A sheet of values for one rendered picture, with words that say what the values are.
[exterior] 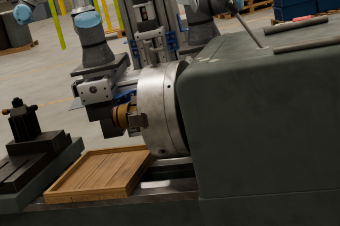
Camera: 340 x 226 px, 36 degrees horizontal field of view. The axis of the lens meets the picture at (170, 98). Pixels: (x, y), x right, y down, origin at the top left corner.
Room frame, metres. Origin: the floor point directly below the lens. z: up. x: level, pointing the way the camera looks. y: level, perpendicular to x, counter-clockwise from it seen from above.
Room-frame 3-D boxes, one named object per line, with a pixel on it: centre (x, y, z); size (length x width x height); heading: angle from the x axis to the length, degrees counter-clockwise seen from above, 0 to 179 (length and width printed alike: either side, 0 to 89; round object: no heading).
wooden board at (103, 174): (1.75, 0.29, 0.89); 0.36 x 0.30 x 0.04; 161
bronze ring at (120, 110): (1.70, 0.15, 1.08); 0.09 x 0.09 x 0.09; 71
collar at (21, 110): (1.93, 0.56, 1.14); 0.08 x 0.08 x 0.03
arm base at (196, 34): (2.31, -0.21, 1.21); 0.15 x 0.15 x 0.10
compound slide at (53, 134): (1.92, 0.54, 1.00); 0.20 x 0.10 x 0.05; 71
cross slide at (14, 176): (1.87, 0.58, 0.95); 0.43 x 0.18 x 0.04; 161
